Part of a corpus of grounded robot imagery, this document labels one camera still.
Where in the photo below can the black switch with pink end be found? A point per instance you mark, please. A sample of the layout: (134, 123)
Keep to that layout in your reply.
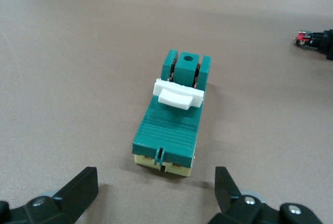
(321, 40)

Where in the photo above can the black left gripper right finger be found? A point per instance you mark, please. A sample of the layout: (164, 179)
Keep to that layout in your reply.
(229, 203)

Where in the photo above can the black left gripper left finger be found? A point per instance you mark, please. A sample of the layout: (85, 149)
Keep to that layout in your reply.
(67, 200)

